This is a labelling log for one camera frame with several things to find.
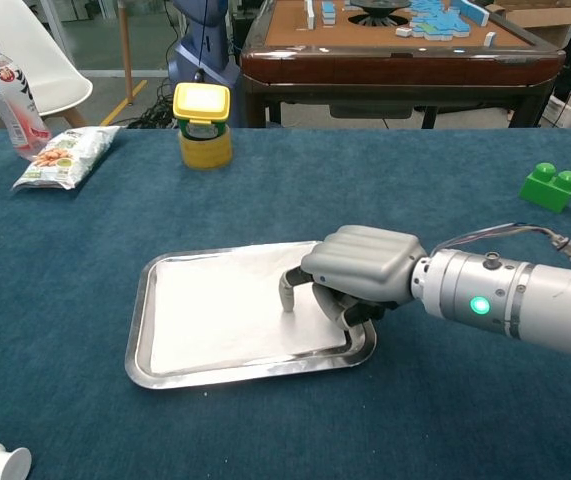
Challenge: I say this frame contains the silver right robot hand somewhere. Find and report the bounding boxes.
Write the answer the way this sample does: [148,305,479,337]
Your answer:
[278,224,429,331]

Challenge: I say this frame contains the white paper sheet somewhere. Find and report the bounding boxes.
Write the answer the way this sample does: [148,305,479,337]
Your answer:
[149,243,349,374]

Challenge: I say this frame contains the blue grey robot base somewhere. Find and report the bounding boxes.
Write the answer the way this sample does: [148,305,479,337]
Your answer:
[167,0,242,129]

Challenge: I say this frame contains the silver metal tray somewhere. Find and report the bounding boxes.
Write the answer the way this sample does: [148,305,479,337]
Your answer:
[124,240,378,391]

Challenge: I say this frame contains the yellow lidded jar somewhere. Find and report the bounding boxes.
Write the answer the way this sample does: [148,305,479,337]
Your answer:
[172,82,235,171]

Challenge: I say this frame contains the green building block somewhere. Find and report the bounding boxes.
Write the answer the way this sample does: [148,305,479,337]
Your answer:
[518,162,571,215]

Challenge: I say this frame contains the brown mahjong table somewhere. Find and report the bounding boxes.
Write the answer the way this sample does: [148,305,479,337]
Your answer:
[239,0,567,130]

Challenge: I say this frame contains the black table centre dome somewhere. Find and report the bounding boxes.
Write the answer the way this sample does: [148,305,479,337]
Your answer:
[348,0,413,28]

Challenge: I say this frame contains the blue mahjong tile pile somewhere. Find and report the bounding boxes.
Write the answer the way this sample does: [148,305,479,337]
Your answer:
[408,0,472,41]

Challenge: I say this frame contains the blue mahjong tile row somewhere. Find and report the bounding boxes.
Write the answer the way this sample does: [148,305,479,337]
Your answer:
[457,0,491,27]

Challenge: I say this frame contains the white snack bag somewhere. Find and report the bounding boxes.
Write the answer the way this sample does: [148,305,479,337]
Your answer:
[11,125,121,192]

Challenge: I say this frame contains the wooden pole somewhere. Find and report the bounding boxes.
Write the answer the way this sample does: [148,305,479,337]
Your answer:
[117,0,135,105]

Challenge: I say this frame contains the white chair wooden legs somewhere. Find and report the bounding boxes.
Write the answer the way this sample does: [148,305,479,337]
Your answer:
[0,0,94,129]

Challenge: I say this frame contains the clear bottle pink label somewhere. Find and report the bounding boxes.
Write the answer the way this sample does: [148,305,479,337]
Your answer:
[0,34,53,161]

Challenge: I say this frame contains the black hanging cable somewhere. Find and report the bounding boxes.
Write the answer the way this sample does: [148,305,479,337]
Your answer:
[193,0,213,84]

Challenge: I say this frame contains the black floor cable bundle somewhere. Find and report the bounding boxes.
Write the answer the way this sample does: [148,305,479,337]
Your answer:
[127,79,177,129]

